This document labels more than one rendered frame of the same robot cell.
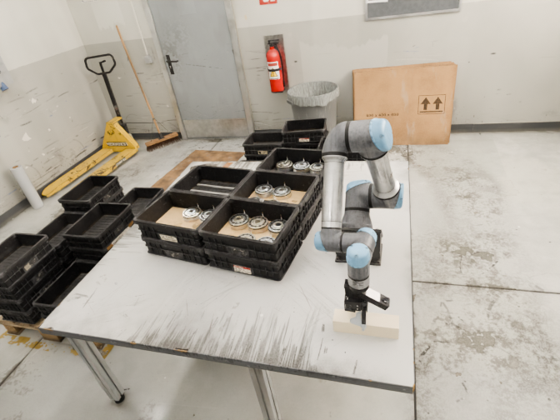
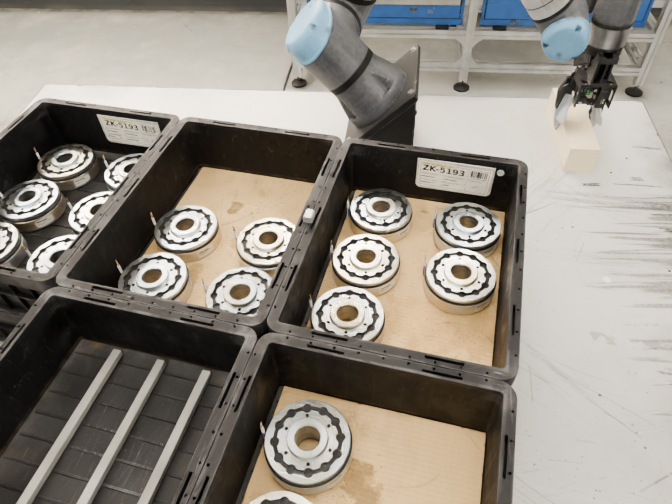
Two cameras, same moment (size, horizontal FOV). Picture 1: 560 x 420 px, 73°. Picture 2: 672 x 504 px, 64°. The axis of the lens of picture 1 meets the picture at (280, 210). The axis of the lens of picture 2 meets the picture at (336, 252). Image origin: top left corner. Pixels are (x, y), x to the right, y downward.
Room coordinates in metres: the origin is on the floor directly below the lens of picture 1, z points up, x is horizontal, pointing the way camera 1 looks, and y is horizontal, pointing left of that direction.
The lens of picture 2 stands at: (1.68, 0.63, 1.47)
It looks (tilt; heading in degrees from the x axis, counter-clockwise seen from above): 48 degrees down; 259
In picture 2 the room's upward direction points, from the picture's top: 3 degrees counter-clockwise
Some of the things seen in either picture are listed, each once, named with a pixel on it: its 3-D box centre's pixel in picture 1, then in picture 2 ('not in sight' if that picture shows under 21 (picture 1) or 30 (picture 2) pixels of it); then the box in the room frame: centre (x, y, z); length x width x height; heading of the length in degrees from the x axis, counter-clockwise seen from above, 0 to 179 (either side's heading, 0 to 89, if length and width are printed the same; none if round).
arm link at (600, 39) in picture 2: (358, 279); (609, 33); (0.94, -0.23, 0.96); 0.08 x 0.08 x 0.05
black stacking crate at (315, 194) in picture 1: (276, 196); (222, 230); (1.73, 0.01, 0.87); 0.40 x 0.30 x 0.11; 61
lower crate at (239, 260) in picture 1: (255, 246); not in sight; (1.47, 0.15, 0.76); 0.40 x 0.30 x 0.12; 61
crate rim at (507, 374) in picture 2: (249, 220); (412, 239); (1.47, 0.15, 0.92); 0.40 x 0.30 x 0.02; 61
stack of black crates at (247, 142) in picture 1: (267, 153); not in sight; (3.46, 0.03, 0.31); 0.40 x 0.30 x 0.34; 70
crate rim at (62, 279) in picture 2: (275, 187); (216, 206); (1.73, 0.01, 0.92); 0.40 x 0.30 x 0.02; 61
